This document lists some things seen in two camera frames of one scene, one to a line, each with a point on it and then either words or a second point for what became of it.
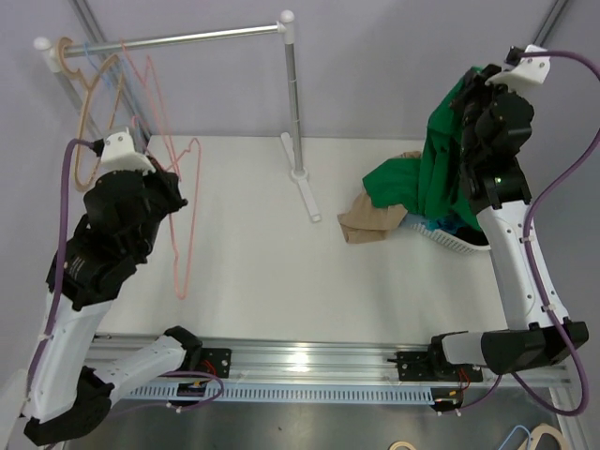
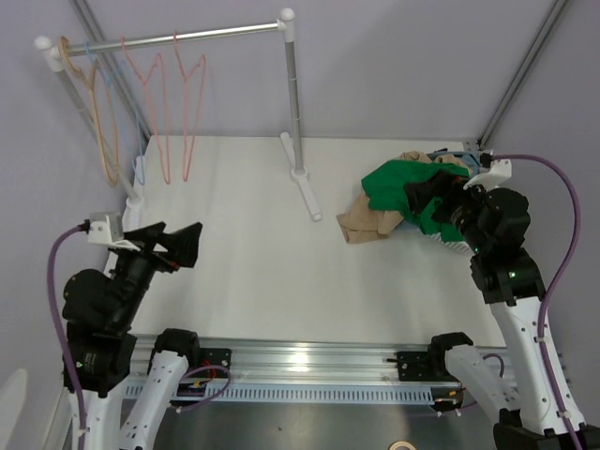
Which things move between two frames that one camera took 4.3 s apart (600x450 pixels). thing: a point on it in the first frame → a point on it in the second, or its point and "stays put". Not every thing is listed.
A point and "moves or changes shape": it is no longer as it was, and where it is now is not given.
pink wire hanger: [180, 293] → [185, 77]
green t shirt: [433, 184] moves or changes shape
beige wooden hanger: [97, 112] moves or changes shape
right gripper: [475, 86] → [444, 184]
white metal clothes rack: [53, 56] stays put
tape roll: [401, 442] stays put
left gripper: [171, 182] → [182, 244]
